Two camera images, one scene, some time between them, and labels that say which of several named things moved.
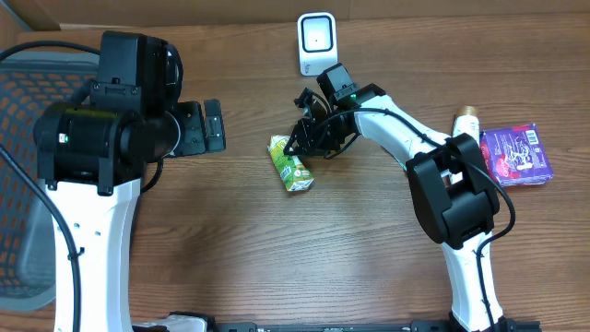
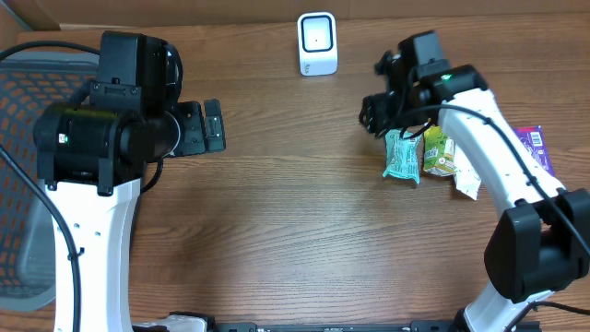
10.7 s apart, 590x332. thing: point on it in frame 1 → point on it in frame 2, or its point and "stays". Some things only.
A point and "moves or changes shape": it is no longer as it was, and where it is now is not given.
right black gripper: [315, 142] → [378, 113]
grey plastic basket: [28, 84] stays
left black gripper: [199, 139] stays
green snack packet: [295, 175] moves or changes shape
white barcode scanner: [317, 42] stays
